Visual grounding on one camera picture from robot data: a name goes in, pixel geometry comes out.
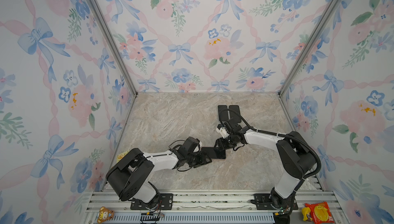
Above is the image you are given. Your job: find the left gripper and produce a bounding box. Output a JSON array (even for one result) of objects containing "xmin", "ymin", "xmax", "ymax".
[{"xmin": 186, "ymin": 151, "xmax": 212, "ymax": 168}]

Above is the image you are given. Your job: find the black phone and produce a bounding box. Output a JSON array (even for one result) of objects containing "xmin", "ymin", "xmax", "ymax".
[
  {"xmin": 218, "ymin": 105, "xmax": 229, "ymax": 122},
  {"xmin": 228, "ymin": 105, "xmax": 242, "ymax": 123},
  {"xmin": 201, "ymin": 147, "xmax": 226, "ymax": 160}
]

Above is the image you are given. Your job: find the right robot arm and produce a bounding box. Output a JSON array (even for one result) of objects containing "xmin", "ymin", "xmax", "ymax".
[{"xmin": 215, "ymin": 119, "xmax": 322, "ymax": 211}]

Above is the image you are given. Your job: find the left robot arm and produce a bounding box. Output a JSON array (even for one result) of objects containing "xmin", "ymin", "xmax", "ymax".
[{"xmin": 106, "ymin": 137, "xmax": 212, "ymax": 210}]

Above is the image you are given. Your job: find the yellow snack packet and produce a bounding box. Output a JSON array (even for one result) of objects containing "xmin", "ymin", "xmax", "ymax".
[{"xmin": 116, "ymin": 151, "xmax": 128, "ymax": 162}]

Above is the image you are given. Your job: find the yellow toy figure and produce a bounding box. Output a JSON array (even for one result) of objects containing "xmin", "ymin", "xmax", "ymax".
[{"xmin": 301, "ymin": 207, "xmax": 313, "ymax": 222}]

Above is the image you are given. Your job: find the red snack packet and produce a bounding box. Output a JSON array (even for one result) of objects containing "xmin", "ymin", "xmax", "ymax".
[{"xmin": 305, "ymin": 201, "xmax": 334, "ymax": 224}]

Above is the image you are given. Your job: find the monkey plush toy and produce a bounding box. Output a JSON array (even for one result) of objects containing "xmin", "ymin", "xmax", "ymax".
[{"xmin": 97, "ymin": 207, "xmax": 115, "ymax": 224}]

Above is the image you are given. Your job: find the aluminium rail frame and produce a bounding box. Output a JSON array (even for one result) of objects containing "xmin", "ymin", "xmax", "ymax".
[{"xmin": 81, "ymin": 190, "xmax": 350, "ymax": 224}]

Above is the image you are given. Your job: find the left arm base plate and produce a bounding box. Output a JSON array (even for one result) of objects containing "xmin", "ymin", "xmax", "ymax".
[{"xmin": 130, "ymin": 193, "xmax": 173, "ymax": 211}]

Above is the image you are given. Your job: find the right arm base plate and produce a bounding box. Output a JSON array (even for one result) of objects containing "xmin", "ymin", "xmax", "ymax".
[{"xmin": 250, "ymin": 193, "xmax": 299, "ymax": 211}]

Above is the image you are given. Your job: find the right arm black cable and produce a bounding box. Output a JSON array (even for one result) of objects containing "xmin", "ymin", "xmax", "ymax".
[{"xmin": 219, "ymin": 108, "xmax": 322, "ymax": 194}]

